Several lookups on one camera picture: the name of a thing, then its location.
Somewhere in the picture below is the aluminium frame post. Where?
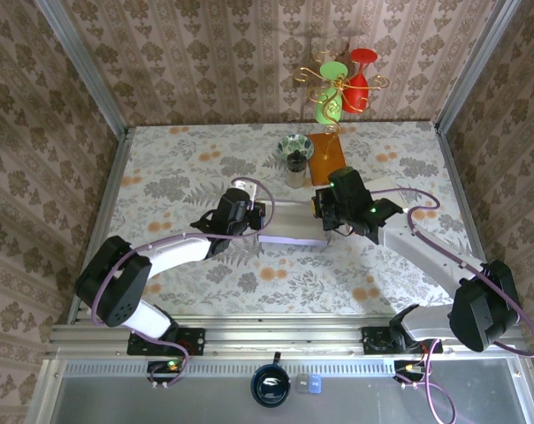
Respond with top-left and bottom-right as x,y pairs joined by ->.
33,0 -> 131,139
434,0 -> 523,133

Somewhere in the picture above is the lilac paper box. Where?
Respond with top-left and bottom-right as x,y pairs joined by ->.
256,199 -> 331,249

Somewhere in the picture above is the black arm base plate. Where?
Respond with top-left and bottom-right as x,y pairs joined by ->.
362,325 -> 444,355
126,327 -> 206,357

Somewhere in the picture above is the glass jar with black lid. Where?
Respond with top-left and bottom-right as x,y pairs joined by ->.
286,149 -> 308,190

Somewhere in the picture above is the green leaf pattern bowl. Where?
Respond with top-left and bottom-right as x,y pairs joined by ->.
278,134 -> 314,160

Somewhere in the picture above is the aluminium table side rail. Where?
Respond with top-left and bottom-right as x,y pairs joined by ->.
434,123 -> 505,320
66,127 -> 134,326

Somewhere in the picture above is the white paper box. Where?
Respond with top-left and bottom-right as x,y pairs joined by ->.
367,175 -> 410,209

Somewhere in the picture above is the orange wooden board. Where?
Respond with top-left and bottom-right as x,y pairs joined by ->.
305,132 -> 351,187

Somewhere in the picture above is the slotted grey cable duct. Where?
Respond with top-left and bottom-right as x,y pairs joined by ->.
61,358 -> 399,377

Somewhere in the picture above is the dark blue mug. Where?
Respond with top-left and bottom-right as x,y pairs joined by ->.
249,352 -> 292,408

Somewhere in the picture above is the grey metal shelf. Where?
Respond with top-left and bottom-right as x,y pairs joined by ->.
26,358 -> 533,424

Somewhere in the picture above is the small circuit board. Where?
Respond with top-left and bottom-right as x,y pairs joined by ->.
146,360 -> 189,384
393,360 -> 432,384

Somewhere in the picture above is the green plastic goblet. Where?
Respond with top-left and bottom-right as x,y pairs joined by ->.
313,60 -> 349,125

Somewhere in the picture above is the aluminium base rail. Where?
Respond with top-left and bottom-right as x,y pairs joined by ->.
45,321 -> 530,360

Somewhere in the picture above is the red plastic goblet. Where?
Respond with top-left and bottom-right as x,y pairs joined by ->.
339,47 -> 379,114

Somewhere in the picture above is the gold wire glass stand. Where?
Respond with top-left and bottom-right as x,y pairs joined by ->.
292,50 -> 391,161

